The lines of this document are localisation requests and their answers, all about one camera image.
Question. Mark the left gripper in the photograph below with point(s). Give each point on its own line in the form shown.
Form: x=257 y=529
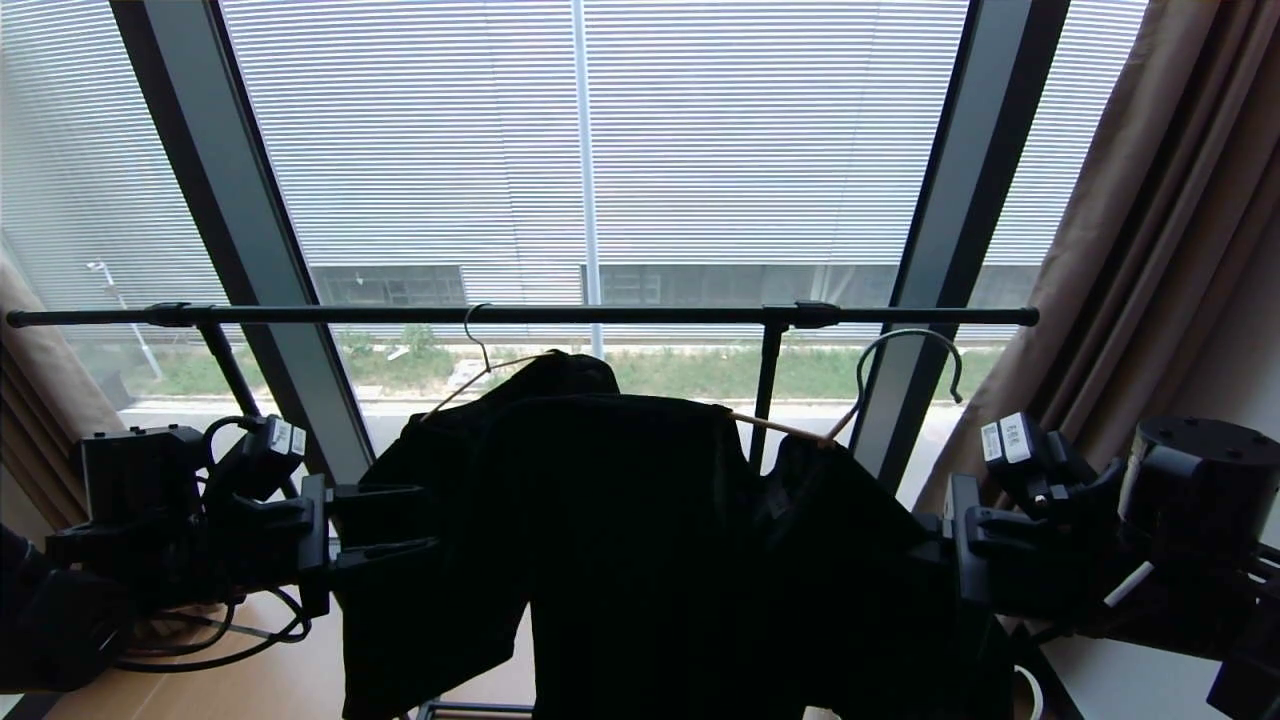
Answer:
x=280 y=545

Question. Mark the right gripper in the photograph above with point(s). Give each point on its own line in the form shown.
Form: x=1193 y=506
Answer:
x=1010 y=560

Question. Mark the pink clothes hanger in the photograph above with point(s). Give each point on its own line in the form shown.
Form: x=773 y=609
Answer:
x=480 y=345
x=860 y=385

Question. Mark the black garment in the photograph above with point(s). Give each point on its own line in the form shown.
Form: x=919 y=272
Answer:
x=560 y=375
x=650 y=580

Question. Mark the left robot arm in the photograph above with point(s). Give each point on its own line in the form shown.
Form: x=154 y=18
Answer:
x=130 y=520

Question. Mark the white laundry basket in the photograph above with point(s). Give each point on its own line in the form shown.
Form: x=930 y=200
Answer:
x=1030 y=695

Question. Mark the black clothes rack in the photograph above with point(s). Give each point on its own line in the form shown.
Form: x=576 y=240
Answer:
x=650 y=314

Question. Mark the brown curtain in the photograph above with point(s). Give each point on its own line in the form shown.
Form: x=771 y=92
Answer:
x=1150 y=200
x=50 y=400

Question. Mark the window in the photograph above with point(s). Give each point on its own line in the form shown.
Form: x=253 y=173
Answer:
x=950 y=150

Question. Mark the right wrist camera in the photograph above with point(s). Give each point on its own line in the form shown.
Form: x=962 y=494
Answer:
x=1030 y=455

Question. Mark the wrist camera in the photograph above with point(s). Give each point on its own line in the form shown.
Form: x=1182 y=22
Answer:
x=1030 y=455
x=265 y=450

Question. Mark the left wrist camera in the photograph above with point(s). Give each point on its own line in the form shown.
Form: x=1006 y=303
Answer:
x=265 y=450

